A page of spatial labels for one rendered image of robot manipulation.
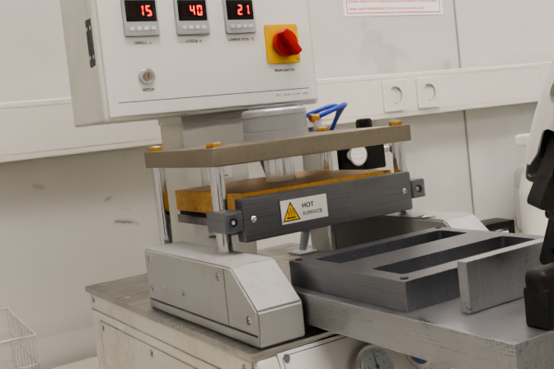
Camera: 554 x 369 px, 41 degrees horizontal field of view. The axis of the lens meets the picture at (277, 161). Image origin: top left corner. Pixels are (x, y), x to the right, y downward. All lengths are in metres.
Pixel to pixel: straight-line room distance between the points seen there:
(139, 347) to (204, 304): 0.19
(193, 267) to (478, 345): 0.33
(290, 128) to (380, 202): 0.13
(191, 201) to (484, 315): 0.42
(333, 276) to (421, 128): 1.14
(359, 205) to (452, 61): 1.07
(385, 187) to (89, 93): 0.40
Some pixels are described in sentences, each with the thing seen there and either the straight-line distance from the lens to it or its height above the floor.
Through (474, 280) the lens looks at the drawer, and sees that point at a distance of 0.59.
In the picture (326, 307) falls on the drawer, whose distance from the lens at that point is 0.67.
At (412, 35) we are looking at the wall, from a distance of 1.79.
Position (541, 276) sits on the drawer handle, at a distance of 0.54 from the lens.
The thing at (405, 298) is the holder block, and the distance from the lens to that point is 0.60.
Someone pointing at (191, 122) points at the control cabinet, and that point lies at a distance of 1.02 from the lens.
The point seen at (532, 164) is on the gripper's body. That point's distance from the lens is 0.57.
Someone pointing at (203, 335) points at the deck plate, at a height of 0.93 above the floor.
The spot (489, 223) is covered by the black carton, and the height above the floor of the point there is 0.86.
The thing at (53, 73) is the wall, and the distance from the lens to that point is 1.37.
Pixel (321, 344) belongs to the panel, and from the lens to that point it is 0.71.
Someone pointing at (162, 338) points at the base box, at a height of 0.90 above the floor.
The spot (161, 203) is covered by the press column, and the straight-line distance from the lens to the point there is 0.90.
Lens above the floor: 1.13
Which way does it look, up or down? 3 degrees down
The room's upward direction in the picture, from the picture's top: 6 degrees counter-clockwise
